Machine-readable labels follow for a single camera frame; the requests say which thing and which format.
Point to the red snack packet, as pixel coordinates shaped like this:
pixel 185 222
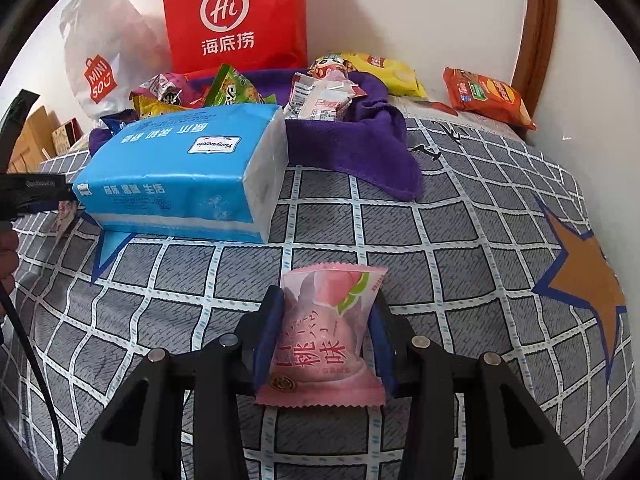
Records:
pixel 197 82

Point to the white plastic shopping bag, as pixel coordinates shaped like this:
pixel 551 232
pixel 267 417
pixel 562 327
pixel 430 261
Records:
pixel 115 35

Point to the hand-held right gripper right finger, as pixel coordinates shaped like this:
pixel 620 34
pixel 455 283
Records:
pixel 382 345

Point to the purple snack packet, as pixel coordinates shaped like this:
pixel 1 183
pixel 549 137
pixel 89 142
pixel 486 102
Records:
pixel 165 87

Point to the person's left hand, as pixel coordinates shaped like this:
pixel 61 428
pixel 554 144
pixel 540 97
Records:
pixel 7 260

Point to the yellow snack packet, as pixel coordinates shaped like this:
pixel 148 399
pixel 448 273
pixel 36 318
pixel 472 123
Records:
pixel 155 109

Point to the blue snack packet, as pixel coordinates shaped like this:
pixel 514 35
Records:
pixel 117 120

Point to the small pink cartoon packet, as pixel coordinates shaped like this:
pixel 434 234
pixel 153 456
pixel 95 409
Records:
pixel 327 67

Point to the white snack packet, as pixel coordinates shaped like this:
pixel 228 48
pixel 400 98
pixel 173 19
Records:
pixel 300 95

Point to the blue tissue pack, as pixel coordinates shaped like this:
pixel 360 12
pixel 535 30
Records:
pixel 175 180

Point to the wooden headboard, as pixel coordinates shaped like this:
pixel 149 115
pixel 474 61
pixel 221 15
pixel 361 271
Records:
pixel 537 20
pixel 35 135

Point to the purple towel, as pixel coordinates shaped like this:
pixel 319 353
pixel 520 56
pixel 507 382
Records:
pixel 350 145

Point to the patterned book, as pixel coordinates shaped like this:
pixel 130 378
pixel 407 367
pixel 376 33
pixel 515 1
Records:
pixel 65 135

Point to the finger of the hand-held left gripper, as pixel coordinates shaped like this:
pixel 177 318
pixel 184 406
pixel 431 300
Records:
pixel 55 203

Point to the green snack packet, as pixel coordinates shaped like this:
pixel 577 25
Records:
pixel 235 87

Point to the white printed cloth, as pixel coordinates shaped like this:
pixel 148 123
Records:
pixel 435 115

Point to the pale pink snack packet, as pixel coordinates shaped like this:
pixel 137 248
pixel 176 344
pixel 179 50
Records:
pixel 332 102

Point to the grey checked bedsheet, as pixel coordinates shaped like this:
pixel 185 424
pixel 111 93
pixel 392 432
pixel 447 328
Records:
pixel 450 260

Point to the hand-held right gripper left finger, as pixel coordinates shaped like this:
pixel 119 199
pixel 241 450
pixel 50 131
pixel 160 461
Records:
pixel 267 330

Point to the pink peach snack packet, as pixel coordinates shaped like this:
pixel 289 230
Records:
pixel 320 340

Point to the orange chip bag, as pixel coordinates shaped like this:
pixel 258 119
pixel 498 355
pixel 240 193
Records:
pixel 485 92

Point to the yellow chip bag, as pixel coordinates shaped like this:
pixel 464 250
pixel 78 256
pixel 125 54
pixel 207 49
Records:
pixel 390 72

